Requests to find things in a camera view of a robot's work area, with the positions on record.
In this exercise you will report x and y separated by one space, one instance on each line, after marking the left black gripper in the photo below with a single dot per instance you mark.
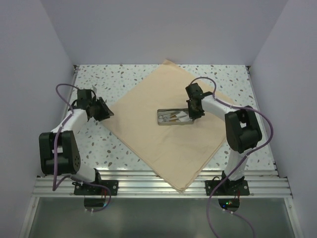
105 113

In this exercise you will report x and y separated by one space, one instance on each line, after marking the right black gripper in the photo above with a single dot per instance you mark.
192 115

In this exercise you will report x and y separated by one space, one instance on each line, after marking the white gauze pad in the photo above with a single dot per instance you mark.
182 116

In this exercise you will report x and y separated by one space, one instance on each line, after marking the metal tray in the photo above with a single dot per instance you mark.
190 121

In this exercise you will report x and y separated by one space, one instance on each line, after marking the beige cloth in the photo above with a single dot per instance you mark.
177 153

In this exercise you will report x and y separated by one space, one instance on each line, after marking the steel scissors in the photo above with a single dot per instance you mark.
165 119

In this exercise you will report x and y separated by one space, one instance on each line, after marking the steel forceps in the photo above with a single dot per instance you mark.
165 114

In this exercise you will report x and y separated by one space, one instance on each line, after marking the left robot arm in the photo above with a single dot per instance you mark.
59 153

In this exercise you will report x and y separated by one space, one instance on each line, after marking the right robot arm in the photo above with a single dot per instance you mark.
242 134

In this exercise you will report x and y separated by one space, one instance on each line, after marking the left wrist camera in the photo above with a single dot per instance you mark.
94 89

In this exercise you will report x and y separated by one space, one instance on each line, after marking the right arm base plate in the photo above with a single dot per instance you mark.
228 188

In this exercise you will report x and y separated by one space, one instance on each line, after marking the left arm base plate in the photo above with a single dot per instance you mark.
105 187

